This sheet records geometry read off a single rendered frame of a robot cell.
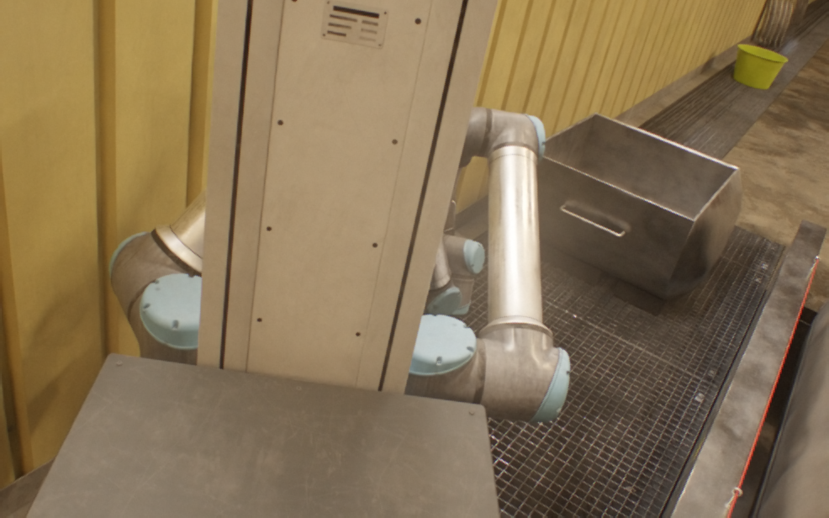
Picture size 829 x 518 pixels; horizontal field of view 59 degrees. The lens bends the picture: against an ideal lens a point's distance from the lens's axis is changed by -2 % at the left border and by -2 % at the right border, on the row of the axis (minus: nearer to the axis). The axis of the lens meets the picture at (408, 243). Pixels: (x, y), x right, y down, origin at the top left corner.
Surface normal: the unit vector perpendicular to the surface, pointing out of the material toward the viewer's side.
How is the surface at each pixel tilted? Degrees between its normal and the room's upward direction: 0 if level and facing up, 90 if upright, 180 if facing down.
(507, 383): 54
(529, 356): 29
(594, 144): 90
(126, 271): 49
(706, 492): 2
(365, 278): 90
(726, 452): 0
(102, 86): 90
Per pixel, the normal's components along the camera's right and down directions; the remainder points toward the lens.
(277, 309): 0.01, 0.51
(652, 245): -0.57, 0.32
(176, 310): 0.23, -0.80
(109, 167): -0.25, 0.45
